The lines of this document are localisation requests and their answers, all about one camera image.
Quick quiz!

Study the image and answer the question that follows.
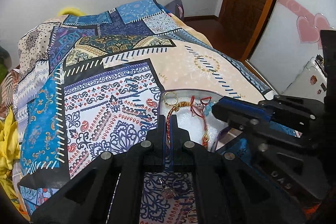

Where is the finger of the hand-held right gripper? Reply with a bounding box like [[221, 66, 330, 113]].
[[258, 95, 326, 138], [211, 97, 332, 201]]

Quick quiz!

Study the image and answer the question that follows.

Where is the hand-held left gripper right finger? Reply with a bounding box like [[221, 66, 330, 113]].
[[169, 114, 306, 224]]

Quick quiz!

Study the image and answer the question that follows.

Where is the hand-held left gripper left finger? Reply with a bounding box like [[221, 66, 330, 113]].
[[18, 114, 167, 224]]

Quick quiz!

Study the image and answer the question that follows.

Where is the clear plastic jewelry box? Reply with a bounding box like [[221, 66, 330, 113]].
[[157, 88, 242, 154]]

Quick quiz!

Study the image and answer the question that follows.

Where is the red yellow braided bracelet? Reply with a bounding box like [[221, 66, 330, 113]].
[[165, 100, 211, 149]]

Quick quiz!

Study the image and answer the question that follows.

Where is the white suitcase with stickers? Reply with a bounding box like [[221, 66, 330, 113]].
[[284, 55, 328, 102]]

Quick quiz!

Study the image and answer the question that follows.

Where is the white wardrobe with pink hearts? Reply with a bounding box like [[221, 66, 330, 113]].
[[247, 0, 336, 98]]

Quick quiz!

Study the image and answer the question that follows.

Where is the patchwork printed blanket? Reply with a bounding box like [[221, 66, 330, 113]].
[[13, 0, 274, 224]]

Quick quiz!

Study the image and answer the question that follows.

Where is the purple pillow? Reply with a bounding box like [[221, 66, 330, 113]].
[[164, 0, 186, 19]]

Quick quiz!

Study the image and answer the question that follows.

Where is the yellow pillow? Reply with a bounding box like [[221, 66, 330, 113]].
[[58, 5, 88, 16]]

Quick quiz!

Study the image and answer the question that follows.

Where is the yellow cloth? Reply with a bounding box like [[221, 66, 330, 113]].
[[0, 106, 30, 220]]

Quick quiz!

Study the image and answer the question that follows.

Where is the brown striped cloth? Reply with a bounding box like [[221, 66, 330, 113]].
[[0, 68, 21, 115]]

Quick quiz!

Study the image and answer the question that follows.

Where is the gold ring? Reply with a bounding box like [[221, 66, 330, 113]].
[[164, 91, 178, 105]]

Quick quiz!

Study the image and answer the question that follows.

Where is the red string bracelet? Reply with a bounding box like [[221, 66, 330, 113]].
[[189, 95, 211, 117]]

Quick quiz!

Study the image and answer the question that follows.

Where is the silver ring with charm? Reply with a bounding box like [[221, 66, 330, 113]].
[[157, 177, 190, 200]]

